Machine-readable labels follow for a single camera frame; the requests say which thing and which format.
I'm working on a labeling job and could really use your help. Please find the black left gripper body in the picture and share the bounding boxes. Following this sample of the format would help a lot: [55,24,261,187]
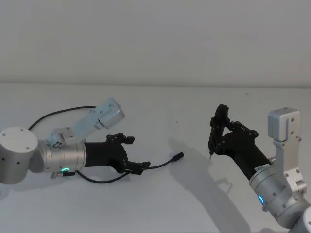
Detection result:
[83,140,129,174]

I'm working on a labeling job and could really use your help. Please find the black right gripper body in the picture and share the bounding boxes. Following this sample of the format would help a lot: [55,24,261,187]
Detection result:
[218,131,275,181]

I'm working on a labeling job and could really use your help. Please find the white table cloth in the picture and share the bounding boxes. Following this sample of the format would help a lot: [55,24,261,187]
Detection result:
[0,82,311,233]

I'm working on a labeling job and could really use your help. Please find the black cable with black plug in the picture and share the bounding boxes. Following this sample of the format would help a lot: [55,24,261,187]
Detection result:
[50,151,185,183]

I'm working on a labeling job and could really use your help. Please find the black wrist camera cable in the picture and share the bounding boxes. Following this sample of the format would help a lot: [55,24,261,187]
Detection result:
[28,105,98,131]

